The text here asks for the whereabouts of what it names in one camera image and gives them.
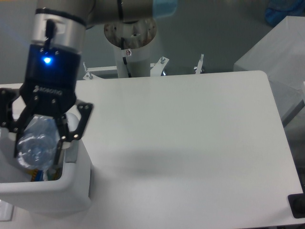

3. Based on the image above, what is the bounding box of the white pedestal base frame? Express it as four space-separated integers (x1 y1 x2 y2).
83 54 205 80

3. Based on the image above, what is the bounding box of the clear plastic water bottle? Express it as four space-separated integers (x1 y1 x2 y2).
16 116 60 170

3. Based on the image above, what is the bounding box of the clear plastic bag trash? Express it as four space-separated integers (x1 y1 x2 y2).
47 168 62 181

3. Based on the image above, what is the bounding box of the white covered side table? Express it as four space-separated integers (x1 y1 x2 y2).
234 16 305 125

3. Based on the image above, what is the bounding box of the blue yellow trash package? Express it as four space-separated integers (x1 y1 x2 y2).
28 169 48 182

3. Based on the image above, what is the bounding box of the black device at edge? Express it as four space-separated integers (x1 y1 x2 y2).
288 193 305 219

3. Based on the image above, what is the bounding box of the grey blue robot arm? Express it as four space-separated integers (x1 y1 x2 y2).
0 0 177 170

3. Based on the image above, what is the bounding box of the white plastic trash can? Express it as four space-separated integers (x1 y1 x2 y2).
0 128 93 214

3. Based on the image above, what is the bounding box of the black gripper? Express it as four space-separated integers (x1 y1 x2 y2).
0 44 93 165

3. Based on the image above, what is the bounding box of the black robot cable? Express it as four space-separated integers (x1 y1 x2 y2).
120 37 132 78

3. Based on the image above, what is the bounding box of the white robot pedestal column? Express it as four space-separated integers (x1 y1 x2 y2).
104 18 157 78

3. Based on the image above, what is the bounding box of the blue plastic bag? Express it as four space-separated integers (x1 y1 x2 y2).
264 0 305 27

